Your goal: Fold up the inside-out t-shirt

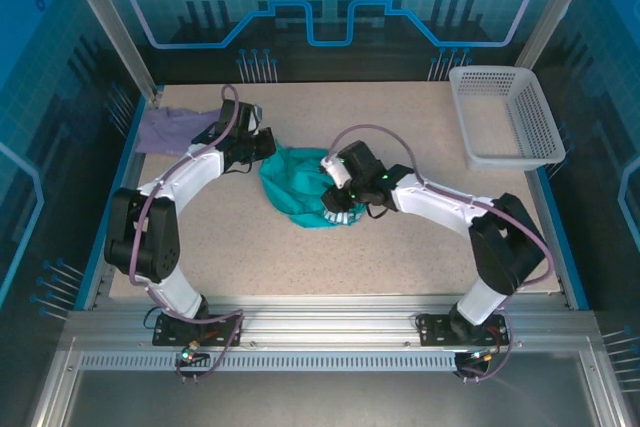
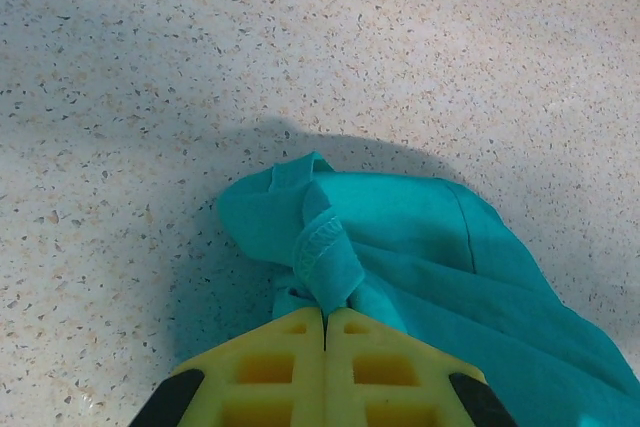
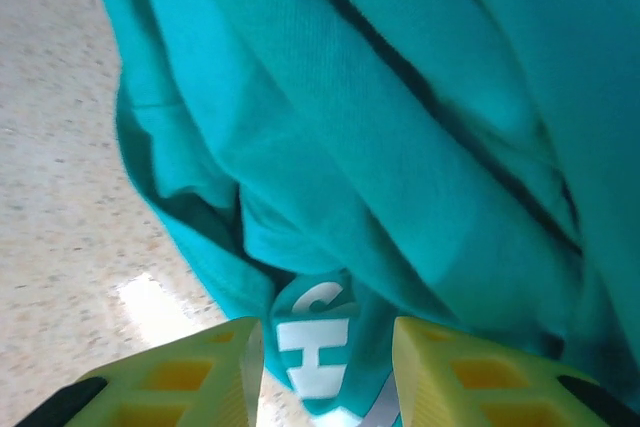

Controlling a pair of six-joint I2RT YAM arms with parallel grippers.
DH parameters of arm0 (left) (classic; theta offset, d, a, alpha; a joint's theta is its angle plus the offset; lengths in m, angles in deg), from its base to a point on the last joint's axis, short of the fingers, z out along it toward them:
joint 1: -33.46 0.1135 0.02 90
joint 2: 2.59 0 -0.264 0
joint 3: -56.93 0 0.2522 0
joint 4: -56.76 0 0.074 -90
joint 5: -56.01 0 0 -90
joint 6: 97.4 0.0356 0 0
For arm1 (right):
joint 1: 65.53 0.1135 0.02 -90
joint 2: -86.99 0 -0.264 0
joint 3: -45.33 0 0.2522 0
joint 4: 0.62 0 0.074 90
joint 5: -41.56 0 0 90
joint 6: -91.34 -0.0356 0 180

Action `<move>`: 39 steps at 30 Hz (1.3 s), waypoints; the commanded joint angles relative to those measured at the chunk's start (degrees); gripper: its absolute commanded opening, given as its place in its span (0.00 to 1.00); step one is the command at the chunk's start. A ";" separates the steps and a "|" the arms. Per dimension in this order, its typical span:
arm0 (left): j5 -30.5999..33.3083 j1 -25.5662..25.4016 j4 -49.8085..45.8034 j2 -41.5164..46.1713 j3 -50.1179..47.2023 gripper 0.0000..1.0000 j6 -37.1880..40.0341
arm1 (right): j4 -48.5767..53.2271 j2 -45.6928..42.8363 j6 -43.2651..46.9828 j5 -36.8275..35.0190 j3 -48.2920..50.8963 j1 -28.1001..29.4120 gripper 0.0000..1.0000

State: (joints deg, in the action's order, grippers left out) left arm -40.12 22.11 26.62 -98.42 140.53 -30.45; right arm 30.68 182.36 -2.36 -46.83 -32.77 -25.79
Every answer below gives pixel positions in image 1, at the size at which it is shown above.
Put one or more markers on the teal t-shirt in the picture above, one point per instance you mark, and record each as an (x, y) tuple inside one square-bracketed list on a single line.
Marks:
[(290, 182)]

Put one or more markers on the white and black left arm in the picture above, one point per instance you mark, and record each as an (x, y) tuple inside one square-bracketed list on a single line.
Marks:
[(190, 172)]

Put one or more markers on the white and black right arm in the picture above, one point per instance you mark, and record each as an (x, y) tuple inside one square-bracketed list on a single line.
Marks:
[(435, 202)]

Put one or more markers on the purple t-shirt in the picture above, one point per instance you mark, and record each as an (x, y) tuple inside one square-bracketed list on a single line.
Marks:
[(165, 132)]

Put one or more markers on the aluminium mounting beam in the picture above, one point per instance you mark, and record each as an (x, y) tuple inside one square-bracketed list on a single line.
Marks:
[(325, 322)]

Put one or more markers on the white perforated plastic basket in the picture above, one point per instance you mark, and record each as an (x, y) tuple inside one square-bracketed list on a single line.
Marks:
[(537, 112)]

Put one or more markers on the small LED circuit board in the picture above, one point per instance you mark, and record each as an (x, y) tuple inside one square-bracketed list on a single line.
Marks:
[(477, 356), (189, 356)]

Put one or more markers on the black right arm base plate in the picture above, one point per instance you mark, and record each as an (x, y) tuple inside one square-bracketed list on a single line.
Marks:
[(432, 332)]

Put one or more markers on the aluminium frame post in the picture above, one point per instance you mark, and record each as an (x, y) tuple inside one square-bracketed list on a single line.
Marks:
[(557, 7), (111, 22)]

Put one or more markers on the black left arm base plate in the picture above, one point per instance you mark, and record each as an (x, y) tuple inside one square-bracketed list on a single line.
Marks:
[(170, 334)]

